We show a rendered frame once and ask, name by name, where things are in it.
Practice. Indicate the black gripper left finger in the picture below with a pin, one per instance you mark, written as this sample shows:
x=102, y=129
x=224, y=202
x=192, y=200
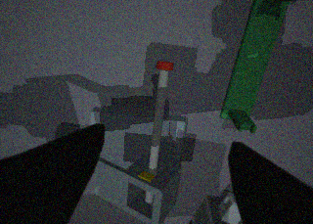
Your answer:
x=44, y=185

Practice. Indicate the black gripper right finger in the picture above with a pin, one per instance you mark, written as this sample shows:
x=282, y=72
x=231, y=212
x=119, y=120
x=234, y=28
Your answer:
x=265, y=193

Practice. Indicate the grey pin with red head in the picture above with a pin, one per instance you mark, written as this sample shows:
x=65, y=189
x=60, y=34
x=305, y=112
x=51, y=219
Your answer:
x=164, y=68

